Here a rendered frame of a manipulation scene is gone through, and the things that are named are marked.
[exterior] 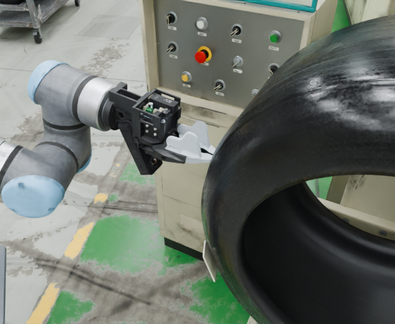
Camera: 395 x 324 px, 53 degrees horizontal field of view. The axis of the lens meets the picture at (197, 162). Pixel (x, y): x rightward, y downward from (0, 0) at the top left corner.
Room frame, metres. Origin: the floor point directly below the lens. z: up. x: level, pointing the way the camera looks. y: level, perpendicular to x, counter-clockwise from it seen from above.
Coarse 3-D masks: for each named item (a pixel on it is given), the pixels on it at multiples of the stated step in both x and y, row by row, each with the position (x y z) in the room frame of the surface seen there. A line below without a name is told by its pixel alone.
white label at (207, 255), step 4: (204, 244) 0.42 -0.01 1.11; (204, 248) 0.41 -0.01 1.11; (208, 248) 0.43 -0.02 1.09; (204, 252) 0.40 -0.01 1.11; (208, 252) 0.42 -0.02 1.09; (204, 256) 0.39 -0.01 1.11; (208, 256) 0.41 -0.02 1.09; (212, 256) 0.42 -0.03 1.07; (208, 260) 0.40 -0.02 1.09; (212, 260) 0.42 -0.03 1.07; (208, 264) 0.40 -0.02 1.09; (212, 264) 0.41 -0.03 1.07; (208, 268) 0.39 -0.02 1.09; (212, 268) 0.40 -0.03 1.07; (212, 272) 0.39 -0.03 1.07; (212, 276) 0.39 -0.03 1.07
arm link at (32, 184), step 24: (0, 144) 0.54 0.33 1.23; (48, 144) 0.58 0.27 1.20; (0, 168) 0.50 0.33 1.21; (24, 168) 0.50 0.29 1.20; (48, 168) 0.52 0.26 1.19; (72, 168) 0.56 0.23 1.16; (0, 192) 0.49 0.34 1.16; (24, 192) 0.47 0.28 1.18; (48, 192) 0.48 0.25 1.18; (24, 216) 0.47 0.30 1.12
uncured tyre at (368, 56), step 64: (320, 64) 0.44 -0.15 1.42; (384, 64) 0.38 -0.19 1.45; (256, 128) 0.40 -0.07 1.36; (320, 128) 0.34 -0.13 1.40; (384, 128) 0.31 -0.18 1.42; (256, 192) 0.36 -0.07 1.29; (256, 256) 0.48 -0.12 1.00; (320, 256) 0.53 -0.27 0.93; (384, 256) 0.51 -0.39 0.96; (256, 320) 0.35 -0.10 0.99; (320, 320) 0.39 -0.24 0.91; (384, 320) 0.39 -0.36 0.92
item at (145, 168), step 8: (120, 128) 0.58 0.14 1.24; (128, 128) 0.57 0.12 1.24; (128, 136) 0.57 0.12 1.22; (128, 144) 0.57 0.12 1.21; (136, 144) 0.56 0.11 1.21; (136, 152) 0.56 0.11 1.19; (144, 152) 0.56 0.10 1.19; (136, 160) 0.56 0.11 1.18; (144, 160) 0.56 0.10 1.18; (152, 160) 0.57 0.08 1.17; (160, 160) 0.58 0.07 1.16; (144, 168) 0.55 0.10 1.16; (152, 168) 0.56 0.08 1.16
